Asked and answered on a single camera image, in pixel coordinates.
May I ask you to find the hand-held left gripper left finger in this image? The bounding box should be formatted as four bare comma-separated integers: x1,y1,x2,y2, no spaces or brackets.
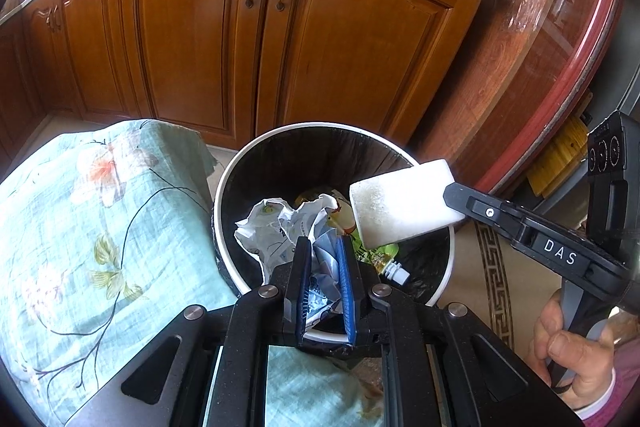
65,237,321,427

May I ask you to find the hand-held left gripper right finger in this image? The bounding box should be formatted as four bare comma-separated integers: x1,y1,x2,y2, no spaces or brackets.
335,234,584,427

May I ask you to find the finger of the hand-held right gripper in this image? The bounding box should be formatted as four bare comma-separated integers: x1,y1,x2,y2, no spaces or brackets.
442,181,640,309

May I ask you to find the green pouch with white spout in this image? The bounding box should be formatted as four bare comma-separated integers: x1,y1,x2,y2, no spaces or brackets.
295,188,412,289

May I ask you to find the white packet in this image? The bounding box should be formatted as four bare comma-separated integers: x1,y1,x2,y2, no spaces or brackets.
233,193,352,324

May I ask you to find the white foam block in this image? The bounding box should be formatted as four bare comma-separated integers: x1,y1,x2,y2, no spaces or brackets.
348,159,469,251

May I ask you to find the round white trash bin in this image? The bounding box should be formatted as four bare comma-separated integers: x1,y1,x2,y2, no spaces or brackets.
212,122,458,344

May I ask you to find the person's right forearm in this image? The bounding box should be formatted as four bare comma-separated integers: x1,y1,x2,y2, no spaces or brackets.
575,337,640,427

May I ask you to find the person's right hand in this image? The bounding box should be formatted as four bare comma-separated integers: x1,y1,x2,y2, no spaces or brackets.
530,288,617,412

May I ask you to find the beige patterned floor mat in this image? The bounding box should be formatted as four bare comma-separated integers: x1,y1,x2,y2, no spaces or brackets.
440,219,556,388

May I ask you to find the yellow broom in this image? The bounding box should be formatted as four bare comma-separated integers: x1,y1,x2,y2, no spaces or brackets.
526,113,592,198

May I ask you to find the wooden framed glass door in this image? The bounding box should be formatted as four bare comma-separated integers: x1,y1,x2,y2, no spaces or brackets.
440,0,627,194

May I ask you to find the light green floral cloth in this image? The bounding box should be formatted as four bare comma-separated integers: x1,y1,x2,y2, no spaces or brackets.
0,119,386,427

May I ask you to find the wooden kitchen cabinet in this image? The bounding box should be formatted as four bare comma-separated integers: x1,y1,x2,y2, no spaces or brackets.
0,0,486,152

